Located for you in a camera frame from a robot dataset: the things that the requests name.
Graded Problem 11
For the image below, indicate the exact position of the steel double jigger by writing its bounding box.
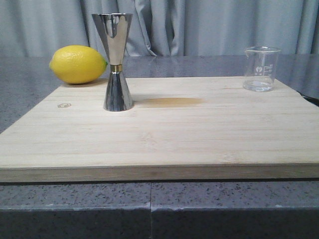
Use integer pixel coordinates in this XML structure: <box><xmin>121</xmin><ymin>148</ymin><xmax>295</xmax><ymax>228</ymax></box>
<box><xmin>92</xmin><ymin>13</ymin><xmax>133</xmax><ymax>112</ymax></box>

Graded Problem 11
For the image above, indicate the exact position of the glass beaker with liquid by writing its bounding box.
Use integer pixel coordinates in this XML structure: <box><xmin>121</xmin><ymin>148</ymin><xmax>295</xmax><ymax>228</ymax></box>
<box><xmin>243</xmin><ymin>46</ymin><xmax>281</xmax><ymax>92</ymax></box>

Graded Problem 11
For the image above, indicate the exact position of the wooden cutting board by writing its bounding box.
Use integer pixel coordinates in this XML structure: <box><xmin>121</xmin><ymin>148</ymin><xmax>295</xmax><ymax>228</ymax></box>
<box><xmin>0</xmin><ymin>77</ymin><xmax>319</xmax><ymax>182</ymax></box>

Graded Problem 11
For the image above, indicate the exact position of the yellow lemon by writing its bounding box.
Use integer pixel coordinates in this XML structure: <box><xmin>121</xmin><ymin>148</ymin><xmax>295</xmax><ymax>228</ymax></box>
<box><xmin>49</xmin><ymin>45</ymin><xmax>107</xmax><ymax>84</ymax></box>

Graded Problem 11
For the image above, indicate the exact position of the grey curtain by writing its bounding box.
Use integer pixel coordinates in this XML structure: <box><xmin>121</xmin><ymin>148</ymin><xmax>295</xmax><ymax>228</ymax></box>
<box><xmin>0</xmin><ymin>0</ymin><xmax>319</xmax><ymax>57</ymax></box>

